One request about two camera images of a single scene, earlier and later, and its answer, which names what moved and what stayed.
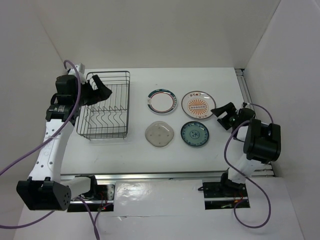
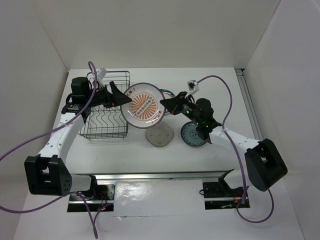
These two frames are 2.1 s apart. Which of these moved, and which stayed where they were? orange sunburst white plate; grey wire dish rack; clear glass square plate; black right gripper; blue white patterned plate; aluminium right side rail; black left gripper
Moved: black right gripper; orange sunburst white plate; black left gripper
Stayed: aluminium right side rail; blue white patterned plate; grey wire dish rack; clear glass square plate
